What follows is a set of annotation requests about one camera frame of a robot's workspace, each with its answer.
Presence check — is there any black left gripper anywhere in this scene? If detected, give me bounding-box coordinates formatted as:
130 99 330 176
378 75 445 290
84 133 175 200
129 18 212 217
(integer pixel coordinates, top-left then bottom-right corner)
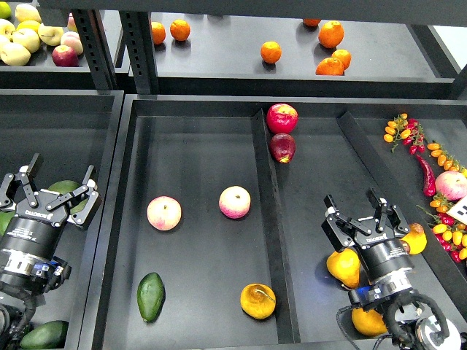
1 153 102 230

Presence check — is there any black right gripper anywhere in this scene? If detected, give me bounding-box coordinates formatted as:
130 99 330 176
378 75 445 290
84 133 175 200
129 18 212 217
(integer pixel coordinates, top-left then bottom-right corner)
323 187 409 252

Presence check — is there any yellow pear with stem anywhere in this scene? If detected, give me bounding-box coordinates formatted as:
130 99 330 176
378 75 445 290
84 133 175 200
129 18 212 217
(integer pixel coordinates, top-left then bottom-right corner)
240 283 277 320

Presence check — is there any dark green avocado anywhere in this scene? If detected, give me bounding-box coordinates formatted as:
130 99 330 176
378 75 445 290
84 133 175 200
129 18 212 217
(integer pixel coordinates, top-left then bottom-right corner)
136 272 165 323

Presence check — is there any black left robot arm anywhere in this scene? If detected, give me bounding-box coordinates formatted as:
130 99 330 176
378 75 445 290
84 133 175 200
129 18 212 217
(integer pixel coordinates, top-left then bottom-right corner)
1 153 102 349

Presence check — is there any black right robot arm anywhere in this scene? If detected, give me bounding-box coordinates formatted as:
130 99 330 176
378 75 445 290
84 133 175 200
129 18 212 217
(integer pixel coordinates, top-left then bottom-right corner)
321 188 466 349

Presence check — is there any green avocado top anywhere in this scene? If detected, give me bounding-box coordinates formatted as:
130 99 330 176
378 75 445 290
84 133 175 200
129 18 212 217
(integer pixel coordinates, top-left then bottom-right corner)
47 180 82 195

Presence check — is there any yellow pear left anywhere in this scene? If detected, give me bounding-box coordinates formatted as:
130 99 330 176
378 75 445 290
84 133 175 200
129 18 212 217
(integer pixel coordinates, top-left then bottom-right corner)
326 248 360 289

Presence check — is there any green avocado far left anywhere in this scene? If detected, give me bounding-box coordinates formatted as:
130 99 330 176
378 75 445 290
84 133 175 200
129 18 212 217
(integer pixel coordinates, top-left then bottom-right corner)
0 211 15 236

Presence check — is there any yellow pear brown tip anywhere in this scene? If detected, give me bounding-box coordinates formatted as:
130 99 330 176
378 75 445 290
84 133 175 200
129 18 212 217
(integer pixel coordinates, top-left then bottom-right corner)
401 223 428 255

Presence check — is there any yellow pear bottom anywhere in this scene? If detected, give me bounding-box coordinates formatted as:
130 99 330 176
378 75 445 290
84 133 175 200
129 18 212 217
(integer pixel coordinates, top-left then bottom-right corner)
351 308 387 338

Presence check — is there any pale pear top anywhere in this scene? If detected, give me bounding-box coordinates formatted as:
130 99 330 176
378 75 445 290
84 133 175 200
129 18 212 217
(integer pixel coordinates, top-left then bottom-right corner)
15 4 42 23

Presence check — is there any black left tray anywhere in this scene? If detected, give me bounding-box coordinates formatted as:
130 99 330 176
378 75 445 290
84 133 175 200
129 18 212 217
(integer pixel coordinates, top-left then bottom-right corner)
1 89 123 349

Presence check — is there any black tray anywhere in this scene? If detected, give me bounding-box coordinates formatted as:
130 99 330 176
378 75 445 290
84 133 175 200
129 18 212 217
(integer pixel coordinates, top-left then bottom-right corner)
80 95 466 349
1 89 123 349

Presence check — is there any red chili pepper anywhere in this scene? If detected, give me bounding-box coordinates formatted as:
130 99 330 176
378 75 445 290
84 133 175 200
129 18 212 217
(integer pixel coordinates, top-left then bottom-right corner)
415 155 436 197

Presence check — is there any cherry tomato bunch top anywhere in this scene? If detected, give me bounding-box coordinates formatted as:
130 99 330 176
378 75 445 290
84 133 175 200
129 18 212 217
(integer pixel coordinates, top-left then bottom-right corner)
383 113 425 155

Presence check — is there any cherry tomato bunch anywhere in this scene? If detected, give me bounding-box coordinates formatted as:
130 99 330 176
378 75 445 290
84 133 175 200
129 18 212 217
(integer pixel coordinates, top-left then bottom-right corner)
417 193 466 263
383 113 425 155

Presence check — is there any dark red apple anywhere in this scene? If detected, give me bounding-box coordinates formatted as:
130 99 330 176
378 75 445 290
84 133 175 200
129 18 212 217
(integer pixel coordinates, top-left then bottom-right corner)
269 133 296 163

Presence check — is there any pink apple right bin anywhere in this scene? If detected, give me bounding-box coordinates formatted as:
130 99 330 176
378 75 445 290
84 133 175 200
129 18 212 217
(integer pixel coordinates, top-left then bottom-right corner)
435 171 466 201

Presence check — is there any cherry tomato bunch bottom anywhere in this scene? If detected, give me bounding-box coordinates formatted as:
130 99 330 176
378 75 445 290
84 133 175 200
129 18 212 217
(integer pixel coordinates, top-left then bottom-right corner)
417 193 466 263

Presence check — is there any orange cherry tomato vine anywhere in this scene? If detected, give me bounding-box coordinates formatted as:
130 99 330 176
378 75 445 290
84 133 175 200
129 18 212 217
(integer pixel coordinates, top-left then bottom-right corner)
427 141 466 176

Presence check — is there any white label card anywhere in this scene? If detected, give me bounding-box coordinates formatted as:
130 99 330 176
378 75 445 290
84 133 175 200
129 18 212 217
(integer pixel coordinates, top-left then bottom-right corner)
447 197 467 225

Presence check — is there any black upper left shelf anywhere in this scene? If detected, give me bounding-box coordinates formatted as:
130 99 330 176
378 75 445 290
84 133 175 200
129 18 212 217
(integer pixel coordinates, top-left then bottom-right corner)
1 9 129 90

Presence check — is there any pink apple left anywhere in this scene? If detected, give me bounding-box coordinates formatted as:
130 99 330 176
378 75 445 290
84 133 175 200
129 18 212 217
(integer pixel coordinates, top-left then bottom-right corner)
147 196 182 231

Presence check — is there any pink apple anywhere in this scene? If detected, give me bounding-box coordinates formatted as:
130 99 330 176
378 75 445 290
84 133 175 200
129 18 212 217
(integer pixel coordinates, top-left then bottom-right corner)
218 186 251 219
147 196 182 231

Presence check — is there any bright red apple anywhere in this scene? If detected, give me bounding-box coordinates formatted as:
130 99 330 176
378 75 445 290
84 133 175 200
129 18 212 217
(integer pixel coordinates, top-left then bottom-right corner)
266 104 298 134

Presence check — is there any pink apple centre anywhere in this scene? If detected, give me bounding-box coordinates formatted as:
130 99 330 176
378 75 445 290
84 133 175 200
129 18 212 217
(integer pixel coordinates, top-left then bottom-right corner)
218 186 251 219

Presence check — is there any red apple upper shelf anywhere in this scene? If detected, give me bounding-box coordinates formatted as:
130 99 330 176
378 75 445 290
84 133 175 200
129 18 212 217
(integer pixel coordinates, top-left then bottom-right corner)
52 45 79 67

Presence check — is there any pale yellow apple front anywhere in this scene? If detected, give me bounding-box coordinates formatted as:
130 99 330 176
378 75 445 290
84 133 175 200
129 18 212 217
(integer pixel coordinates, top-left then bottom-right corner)
1 42 31 66

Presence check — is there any pale yellow apple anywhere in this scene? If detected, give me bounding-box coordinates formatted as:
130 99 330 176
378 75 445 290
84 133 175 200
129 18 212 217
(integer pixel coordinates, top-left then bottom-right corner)
1 42 31 66
12 28 41 53

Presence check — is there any orange front right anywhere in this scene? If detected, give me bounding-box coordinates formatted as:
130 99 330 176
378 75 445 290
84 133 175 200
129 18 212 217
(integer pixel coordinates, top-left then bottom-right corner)
315 57 344 76

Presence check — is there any pale peach upper shelf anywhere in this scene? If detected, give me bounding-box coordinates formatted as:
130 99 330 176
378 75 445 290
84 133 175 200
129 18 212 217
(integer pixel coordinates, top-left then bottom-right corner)
61 31 84 55

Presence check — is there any black centre tray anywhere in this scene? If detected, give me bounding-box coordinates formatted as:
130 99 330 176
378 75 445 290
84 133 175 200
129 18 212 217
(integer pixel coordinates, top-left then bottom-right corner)
80 95 466 349

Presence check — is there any yellow apple with stem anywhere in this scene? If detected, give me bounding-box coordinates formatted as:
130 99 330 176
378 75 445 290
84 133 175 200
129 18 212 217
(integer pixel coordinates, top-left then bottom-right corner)
37 23 64 47

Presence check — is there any pale yellow apple middle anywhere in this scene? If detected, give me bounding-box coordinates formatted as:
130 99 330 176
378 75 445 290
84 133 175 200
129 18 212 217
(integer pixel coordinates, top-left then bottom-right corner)
12 28 41 53

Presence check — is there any orange right small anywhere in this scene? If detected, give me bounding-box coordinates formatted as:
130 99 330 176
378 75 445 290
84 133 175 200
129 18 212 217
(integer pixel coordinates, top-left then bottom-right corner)
331 49 352 70

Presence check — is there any yellow lemon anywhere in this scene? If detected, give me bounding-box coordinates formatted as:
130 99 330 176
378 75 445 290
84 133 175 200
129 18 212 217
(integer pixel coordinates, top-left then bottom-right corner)
16 20 40 33

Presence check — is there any pale apple left edge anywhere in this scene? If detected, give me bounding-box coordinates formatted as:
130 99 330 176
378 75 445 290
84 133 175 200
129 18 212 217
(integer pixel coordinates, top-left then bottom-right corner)
0 18 16 40

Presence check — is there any black shelf post left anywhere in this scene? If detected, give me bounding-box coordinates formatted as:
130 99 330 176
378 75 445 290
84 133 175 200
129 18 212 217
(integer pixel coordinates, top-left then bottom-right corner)
71 9 117 90

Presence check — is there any black shelf post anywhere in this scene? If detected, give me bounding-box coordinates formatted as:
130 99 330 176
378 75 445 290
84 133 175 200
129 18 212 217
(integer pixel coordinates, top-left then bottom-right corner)
71 9 117 90
119 10 160 95

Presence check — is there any black shelf post right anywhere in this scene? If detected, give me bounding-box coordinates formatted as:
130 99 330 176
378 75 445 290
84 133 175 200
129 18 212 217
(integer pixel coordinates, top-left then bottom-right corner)
119 10 160 95

